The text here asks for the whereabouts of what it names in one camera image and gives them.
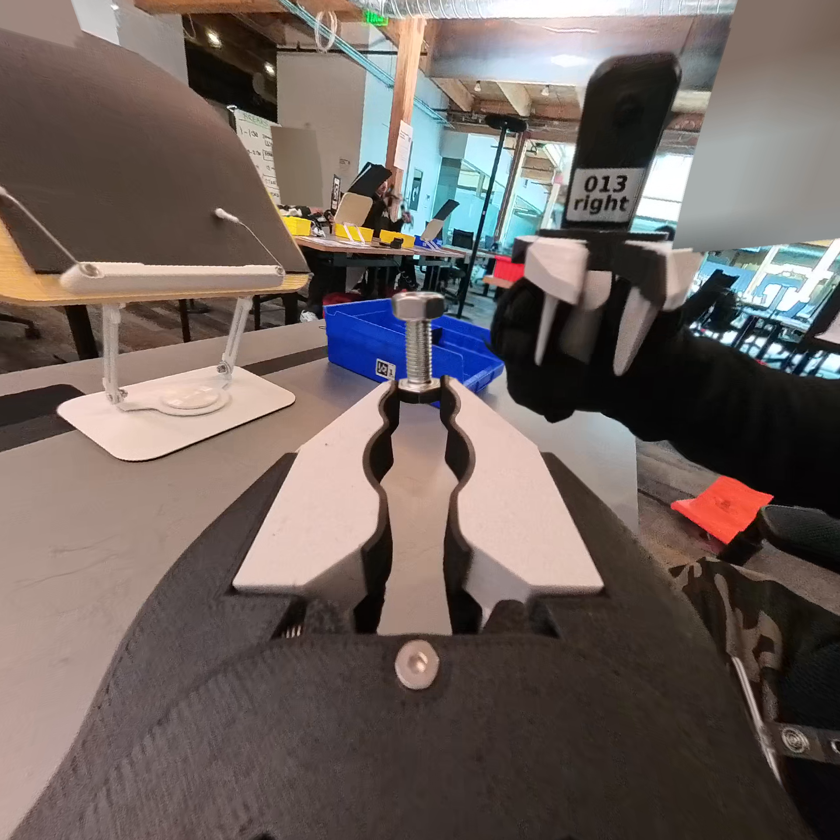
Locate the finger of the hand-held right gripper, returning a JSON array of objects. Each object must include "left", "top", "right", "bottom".
[
  {"left": 658, "top": 248, "right": 704, "bottom": 312},
  {"left": 524, "top": 238, "right": 590, "bottom": 307}
]

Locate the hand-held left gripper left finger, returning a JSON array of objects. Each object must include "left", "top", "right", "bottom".
[{"left": 231, "top": 379, "right": 403, "bottom": 636}]

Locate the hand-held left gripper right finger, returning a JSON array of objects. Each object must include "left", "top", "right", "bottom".
[{"left": 441, "top": 375, "right": 606, "bottom": 636}]

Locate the silver hex bolt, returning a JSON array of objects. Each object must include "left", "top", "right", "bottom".
[{"left": 395, "top": 318, "right": 449, "bottom": 404}]

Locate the blue plastic bin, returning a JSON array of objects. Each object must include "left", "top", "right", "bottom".
[{"left": 323, "top": 298, "right": 506, "bottom": 409}]

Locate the person's right forearm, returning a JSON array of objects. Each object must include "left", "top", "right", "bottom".
[{"left": 676, "top": 308, "right": 840, "bottom": 519}]

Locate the person's right hand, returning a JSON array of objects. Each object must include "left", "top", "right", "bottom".
[{"left": 491, "top": 279, "right": 698, "bottom": 435}]

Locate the black stand pole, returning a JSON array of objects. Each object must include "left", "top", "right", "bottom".
[{"left": 458, "top": 113, "right": 531, "bottom": 320}]

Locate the wooden office desk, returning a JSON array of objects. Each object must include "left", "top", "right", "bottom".
[{"left": 292, "top": 233, "right": 468, "bottom": 262}]

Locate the orange red plastic bin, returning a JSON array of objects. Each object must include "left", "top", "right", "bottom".
[{"left": 671, "top": 476, "right": 775, "bottom": 546}]

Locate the beige board book stand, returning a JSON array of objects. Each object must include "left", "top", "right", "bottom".
[{"left": 333, "top": 192, "right": 376, "bottom": 231}]

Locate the handwritten whiteboard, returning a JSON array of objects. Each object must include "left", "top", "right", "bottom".
[{"left": 228, "top": 107, "right": 282, "bottom": 206}]

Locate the metal badge clip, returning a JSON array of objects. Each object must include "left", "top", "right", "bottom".
[{"left": 725, "top": 646, "right": 840, "bottom": 765}]

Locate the white book stand wooden board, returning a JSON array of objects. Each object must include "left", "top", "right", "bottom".
[{"left": 0, "top": 29, "right": 313, "bottom": 462}]

